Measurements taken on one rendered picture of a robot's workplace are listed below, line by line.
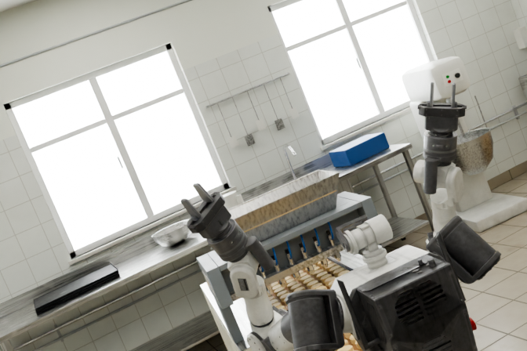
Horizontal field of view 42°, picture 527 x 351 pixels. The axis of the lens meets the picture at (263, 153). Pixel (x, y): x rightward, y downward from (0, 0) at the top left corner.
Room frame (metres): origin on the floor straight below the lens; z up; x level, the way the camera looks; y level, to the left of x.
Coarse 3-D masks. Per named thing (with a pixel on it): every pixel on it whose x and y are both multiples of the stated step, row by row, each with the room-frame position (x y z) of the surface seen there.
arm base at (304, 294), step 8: (288, 296) 1.65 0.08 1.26; (296, 296) 1.63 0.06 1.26; (304, 296) 1.62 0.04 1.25; (312, 296) 1.63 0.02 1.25; (320, 296) 1.64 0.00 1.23; (328, 296) 1.65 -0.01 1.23; (328, 304) 1.64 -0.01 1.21; (328, 312) 1.64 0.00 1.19; (336, 312) 1.63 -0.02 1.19; (328, 320) 1.63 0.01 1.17; (336, 320) 1.62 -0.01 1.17; (336, 328) 1.61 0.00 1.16; (336, 336) 1.60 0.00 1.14; (320, 344) 1.57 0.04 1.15; (328, 344) 1.57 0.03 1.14; (336, 344) 1.58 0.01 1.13; (344, 344) 1.59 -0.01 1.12
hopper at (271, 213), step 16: (304, 176) 3.00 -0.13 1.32; (320, 176) 2.99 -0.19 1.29; (336, 176) 2.74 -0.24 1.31; (272, 192) 2.97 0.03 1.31; (288, 192) 2.97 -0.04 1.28; (304, 192) 2.72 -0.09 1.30; (320, 192) 2.74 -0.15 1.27; (336, 192) 2.77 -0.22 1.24; (240, 208) 2.94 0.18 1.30; (256, 208) 2.67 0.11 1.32; (272, 208) 2.69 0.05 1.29; (288, 208) 2.72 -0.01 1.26; (304, 208) 2.74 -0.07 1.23; (320, 208) 2.77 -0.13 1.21; (240, 224) 2.67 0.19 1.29; (256, 224) 2.69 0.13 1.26; (272, 224) 2.72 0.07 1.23; (288, 224) 2.74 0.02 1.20
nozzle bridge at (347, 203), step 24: (336, 216) 2.70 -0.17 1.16; (360, 216) 2.80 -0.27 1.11; (288, 240) 2.66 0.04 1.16; (312, 240) 2.77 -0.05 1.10; (336, 240) 2.78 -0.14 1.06; (216, 264) 2.66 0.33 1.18; (288, 264) 2.74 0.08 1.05; (312, 264) 2.71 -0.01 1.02; (216, 288) 2.60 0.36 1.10; (240, 336) 2.71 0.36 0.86
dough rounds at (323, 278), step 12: (336, 264) 2.99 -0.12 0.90; (288, 276) 3.07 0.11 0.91; (300, 276) 2.96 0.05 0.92; (312, 276) 2.96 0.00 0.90; (324, 276) 2.83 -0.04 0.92; (336, 276) 2.81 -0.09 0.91; (276, 288) 2.93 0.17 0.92; (288, 288) 2.90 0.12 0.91; (300, 288) 2.79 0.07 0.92; (312, 288) 2.74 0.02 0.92; (324, 288) 2.68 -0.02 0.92; (276, 300) 2.77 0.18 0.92
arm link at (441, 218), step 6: (432, 210) 1.95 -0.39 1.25; (438, 210) 1.91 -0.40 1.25; (444, 210) 1.91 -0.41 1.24; (450, 210) 1.91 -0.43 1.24; (438, 216) 1.93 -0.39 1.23; (444, 216) 1.92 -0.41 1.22; (450, 216) 1.92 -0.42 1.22; (438, 222) 1.94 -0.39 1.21; (444, 222) 1.93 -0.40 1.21; (438, 228) 1.95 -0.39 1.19; (432, 234) 2.00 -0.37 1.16
